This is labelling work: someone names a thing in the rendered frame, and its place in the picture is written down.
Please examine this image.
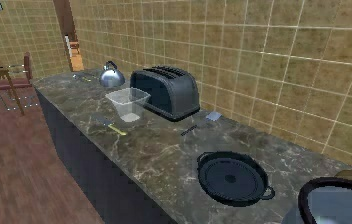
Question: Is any black two-slot toaster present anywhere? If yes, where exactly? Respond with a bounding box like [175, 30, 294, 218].
[129, 65, 201, 122]

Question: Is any dark marble kitchen counter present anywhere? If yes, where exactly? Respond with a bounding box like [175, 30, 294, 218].
[31, 68, 352, 224]

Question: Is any clear plastic measuring cup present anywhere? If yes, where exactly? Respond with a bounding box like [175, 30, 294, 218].
[105, 87, 152, 123]

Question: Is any black round pan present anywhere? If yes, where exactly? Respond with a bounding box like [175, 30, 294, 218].
[196, 150, 276, 208]

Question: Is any brown wooden door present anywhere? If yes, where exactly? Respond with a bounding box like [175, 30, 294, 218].
[52, 0, 85, 73]

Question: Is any red wooden chair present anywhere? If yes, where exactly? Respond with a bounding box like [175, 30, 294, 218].
[0, 51, 40, 112]

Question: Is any grey pot with black rim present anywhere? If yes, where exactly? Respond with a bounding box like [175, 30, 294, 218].
[280, 176, 352, 224]

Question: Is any yellow-handled grey spatula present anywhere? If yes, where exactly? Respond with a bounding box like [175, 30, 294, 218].
[92, 113, 128, 137]

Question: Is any silver kettle with black handle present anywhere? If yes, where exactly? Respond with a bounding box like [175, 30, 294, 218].
[99, 60, 126, 89]

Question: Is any yellow-handled knife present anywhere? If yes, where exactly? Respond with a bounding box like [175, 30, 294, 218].
[72, 73, 93, 83]

